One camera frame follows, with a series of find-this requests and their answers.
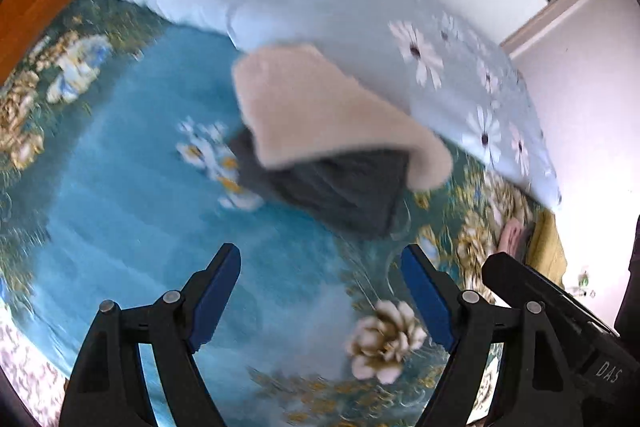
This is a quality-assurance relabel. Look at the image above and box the pink folded garment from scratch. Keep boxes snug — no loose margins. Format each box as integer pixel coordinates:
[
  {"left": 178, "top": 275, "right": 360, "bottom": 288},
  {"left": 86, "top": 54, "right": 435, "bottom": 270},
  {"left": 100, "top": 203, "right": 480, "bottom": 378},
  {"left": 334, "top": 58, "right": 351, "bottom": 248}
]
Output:
[{"left": 498, "top": 218, "right": 532, "bottom": 261}]

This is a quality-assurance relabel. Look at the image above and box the dark grey folded garment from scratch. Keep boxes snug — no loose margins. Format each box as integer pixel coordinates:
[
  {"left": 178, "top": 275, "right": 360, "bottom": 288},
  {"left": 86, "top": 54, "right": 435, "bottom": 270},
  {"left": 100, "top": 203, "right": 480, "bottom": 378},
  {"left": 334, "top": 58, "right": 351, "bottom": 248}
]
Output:
[{"left": 229, "top": 128, "right": 409, "bottom": 239}]

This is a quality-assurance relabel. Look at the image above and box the light blue daisy quilt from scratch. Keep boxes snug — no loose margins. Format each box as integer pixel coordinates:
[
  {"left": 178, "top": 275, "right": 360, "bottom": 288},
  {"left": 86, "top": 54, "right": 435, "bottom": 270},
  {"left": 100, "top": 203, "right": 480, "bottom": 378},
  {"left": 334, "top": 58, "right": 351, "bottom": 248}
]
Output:
[{"left": 125, "top": 0, "right": 561, "bottom": 208}]

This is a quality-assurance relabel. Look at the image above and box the beige fuzzy cartoon sweater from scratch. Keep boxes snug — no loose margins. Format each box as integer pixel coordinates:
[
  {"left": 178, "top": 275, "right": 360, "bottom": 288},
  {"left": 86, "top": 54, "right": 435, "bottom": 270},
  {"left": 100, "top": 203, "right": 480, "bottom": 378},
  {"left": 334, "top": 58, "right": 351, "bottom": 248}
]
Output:
[{"left": 232, "top": 44, "right": 454, "bottom": 191}]

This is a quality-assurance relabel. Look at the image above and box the teal floral bed blanket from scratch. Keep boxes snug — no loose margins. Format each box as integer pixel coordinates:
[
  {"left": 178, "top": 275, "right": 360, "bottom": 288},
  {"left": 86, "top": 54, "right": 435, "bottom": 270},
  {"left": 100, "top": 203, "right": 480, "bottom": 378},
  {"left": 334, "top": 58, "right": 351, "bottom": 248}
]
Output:
[{"left": 1, "top": 0, "right": 540, "bottom": 426}]

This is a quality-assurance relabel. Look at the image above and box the olive yellow knitted garment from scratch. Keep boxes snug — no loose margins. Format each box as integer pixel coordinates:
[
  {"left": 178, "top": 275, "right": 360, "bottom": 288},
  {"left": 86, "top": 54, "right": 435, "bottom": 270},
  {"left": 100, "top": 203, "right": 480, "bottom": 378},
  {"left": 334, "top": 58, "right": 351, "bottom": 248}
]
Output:
[{"left": 525, "top": 209, "right": 567, "bottom": 288}]

